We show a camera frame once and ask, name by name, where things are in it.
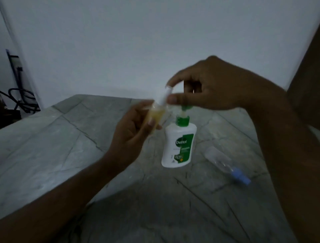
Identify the person's right hand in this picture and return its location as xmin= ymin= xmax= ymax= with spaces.
xmin=166 ymin=55 xmax=287 ymax=111

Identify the small clear bottle blue cap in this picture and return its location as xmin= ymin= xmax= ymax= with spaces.
xmin=204 ymin=146 xmax=251 ymax=186

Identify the dark box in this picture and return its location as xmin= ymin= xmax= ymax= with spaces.
xmin=0 ymin=109 xmax=22 ymax=129

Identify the small clear bottle red label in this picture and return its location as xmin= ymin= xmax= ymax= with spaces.
xmin=142 ymin=102 xmax=170 ymax=131

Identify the person's right forearm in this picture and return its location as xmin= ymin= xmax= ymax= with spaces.
xmin=247 ymin=89 xmax=320 ymax=243

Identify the person's left hand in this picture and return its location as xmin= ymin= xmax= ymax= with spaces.
xmin=105 ymin=99 xmax=163 ymax=171

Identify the person's left forearm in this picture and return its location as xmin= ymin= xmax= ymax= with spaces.
xmin=0 ymin=155 xmax=118 ymax=243

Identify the dark brown wooden panel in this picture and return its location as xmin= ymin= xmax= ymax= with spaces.
xmin=286 ymin=24 xmax=320 ymax=131

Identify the white spray cap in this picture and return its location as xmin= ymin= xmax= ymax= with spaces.
xmin=156 ymin=86 xmax=173 ymax=106

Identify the white green hand sanitizer bottle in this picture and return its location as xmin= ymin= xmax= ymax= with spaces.
xmin=161 ymin=105 xmax=197 ymax=168

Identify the black coiled hose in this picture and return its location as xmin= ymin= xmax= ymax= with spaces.
xmin=0 ymin=88 xmax=40 ymax=113

